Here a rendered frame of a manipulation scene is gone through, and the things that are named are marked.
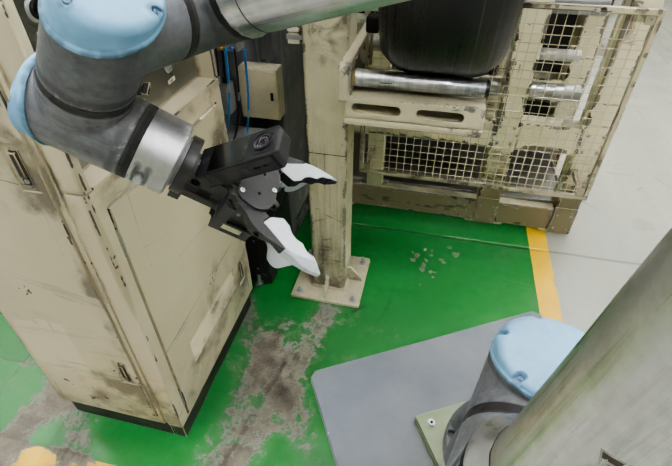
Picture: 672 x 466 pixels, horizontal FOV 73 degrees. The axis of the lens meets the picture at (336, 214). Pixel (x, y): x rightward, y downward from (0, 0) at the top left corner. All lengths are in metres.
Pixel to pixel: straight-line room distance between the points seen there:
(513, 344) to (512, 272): 1.42
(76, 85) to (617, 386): 0.47
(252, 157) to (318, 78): 0.85
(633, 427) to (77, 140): 0.52
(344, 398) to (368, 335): 0.84
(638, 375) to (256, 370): 1.42
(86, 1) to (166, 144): 0.16
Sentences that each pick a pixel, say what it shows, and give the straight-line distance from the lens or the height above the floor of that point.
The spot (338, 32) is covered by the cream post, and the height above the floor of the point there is 0.99.
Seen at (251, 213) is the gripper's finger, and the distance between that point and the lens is 0.54.
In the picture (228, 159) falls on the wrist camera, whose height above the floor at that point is 1.09.
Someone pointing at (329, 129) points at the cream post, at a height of 0.71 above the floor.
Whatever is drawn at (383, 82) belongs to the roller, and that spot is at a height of 0.90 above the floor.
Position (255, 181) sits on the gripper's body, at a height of 1.05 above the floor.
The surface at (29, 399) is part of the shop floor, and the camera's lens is 1.84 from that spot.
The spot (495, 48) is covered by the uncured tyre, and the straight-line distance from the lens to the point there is 1.10.
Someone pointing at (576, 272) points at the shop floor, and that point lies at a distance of 2.15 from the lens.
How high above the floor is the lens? 1.36
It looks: 38 degrees down
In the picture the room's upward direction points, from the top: straight up
